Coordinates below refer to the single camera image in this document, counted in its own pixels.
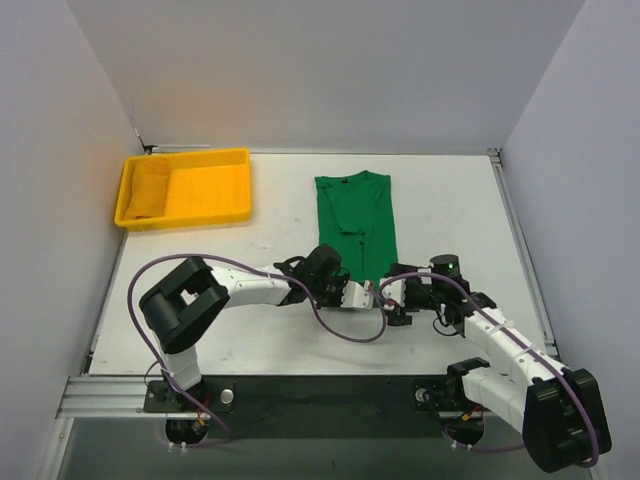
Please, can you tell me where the green t-shirt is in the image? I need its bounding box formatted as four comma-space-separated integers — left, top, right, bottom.
315, 170, 398, 283

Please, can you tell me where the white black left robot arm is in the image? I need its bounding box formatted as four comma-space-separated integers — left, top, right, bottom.
139, 244, 350, 411

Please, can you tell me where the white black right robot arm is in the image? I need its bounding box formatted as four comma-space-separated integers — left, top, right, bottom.
379, 254, 612, 473

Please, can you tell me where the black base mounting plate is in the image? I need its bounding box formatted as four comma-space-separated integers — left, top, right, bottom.
142, 375, 485, 444

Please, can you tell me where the yellow plastic bin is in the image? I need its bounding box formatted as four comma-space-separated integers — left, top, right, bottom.
114, 148, 252, 232

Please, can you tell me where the rolled yellow t-shirt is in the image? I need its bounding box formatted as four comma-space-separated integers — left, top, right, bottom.
124, 158, 170, 221

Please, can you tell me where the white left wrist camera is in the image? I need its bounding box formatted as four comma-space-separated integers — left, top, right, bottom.
340, 280, 374, 310

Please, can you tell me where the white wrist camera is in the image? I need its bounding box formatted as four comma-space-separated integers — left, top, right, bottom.
379, 278, 406, 310
340, 280, 374, 310

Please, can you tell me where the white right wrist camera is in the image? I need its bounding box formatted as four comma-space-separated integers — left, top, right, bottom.
379, 278, 406, 310

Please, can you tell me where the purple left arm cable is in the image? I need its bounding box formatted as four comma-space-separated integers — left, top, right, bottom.
127, 253, 389, 448

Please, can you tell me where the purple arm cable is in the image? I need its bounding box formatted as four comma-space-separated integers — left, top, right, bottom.
127, 253, 389, 448
377, 272, 600, 469

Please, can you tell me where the aluminium right side rail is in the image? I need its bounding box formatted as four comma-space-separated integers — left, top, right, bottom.
487, 148, 561, 360

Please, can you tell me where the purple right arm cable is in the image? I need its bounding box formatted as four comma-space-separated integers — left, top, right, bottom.
377, 272, 600, 469

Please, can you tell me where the aluminium front frame rail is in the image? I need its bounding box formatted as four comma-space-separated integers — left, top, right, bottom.
59, 375, 469, 420

